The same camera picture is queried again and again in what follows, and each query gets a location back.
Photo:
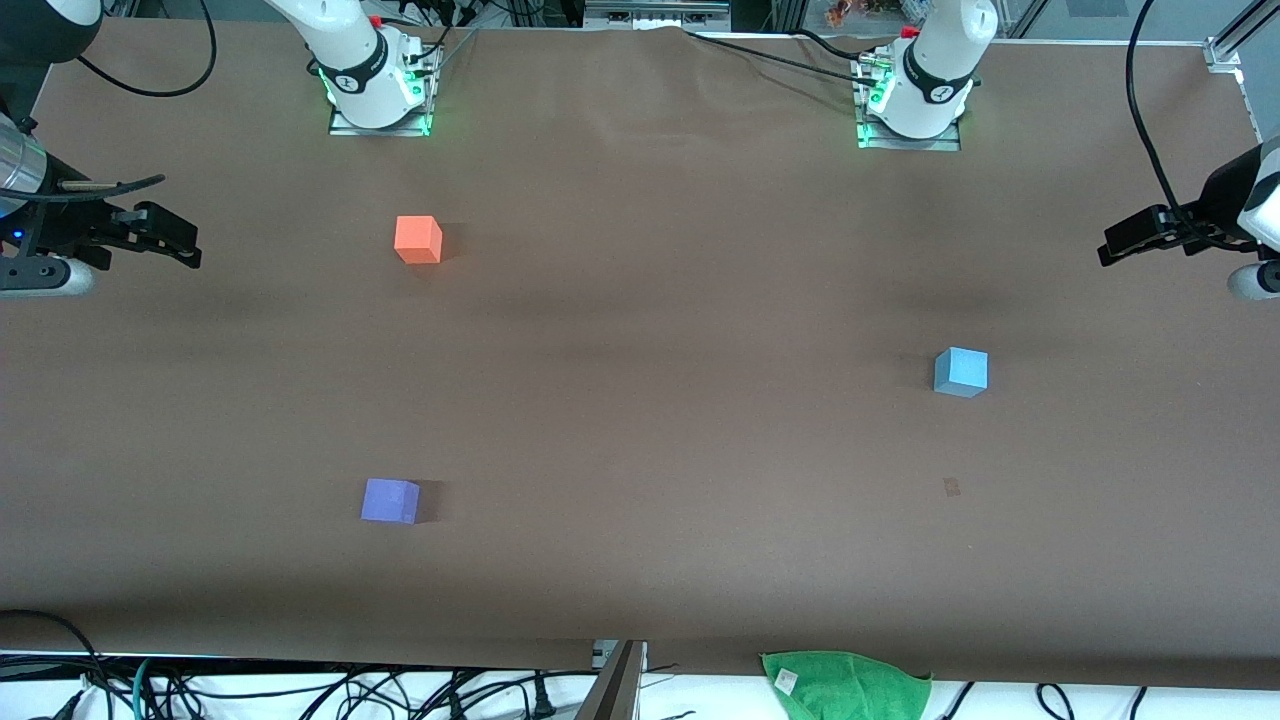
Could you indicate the metal rack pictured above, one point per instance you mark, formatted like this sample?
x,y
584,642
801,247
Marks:
x,y
655,12

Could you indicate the aluminium frame profile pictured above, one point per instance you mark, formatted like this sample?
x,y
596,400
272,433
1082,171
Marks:
x,y
1222,52

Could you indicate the orange foam block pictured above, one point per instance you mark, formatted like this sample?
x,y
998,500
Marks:
x,y
415,240

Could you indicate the green microfibre cloth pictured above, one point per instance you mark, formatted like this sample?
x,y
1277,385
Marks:
x,y
850,690

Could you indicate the grey metal post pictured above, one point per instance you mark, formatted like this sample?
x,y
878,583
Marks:
x,y
612,690

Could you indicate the blue foam block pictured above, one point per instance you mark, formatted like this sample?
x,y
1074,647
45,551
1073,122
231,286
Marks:
x,y
960,372

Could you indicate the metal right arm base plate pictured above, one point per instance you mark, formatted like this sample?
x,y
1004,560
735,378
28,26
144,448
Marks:
x,y
345,128

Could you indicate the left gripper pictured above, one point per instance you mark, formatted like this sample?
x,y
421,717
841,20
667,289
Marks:
x,y
1207,215

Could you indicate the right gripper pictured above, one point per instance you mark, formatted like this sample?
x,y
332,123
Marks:
x,y
62,227

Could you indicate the black power plug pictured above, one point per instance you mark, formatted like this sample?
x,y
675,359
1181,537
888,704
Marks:
x,y
541,697

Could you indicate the purple foam block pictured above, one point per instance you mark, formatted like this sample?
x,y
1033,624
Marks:
x,y
388,502

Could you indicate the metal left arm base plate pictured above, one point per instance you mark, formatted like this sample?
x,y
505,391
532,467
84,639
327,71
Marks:
x,y
880,143

